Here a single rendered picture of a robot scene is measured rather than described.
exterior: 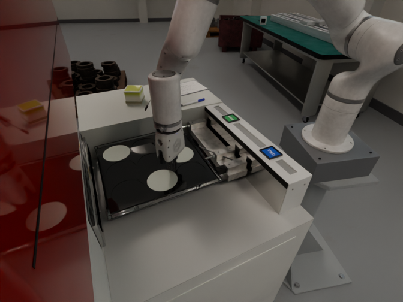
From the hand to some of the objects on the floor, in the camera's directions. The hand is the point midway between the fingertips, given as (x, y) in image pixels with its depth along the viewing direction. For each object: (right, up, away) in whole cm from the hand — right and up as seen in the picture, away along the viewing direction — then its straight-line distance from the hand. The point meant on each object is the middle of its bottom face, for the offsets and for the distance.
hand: (171, 165), depth 79 cm
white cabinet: (-2, -64, +68) cm, 94 cm away
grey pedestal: (+70, -63, +71) cm, 117 cm away
